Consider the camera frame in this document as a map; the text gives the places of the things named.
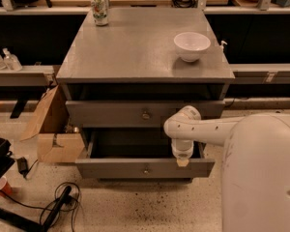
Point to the brown cardboard box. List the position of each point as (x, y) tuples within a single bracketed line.
[(56, 140)]

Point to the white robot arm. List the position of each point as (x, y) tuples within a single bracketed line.
[(255, 169)]

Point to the grey drawer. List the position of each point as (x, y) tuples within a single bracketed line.
[(134, 114), (137, 153)]

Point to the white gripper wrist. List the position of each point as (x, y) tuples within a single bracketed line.
[(183, 153)]

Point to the grey wooden drawer cabinet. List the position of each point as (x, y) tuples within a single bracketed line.
[(133, 58)]

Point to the white ceramic bowl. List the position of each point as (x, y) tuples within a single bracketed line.
[(191, 46)]

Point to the small white pump bottle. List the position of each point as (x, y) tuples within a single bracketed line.
[(223, 45)]

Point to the black power adapter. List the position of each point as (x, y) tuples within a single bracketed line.
[(22, 166)]

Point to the grey top drawer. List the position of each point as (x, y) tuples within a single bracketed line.
[(134, 114)]

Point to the red plastic cup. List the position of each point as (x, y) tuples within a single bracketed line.
[(5, 188)]

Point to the clear sanitizer bottle right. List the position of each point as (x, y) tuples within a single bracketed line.
[(11, 61)]

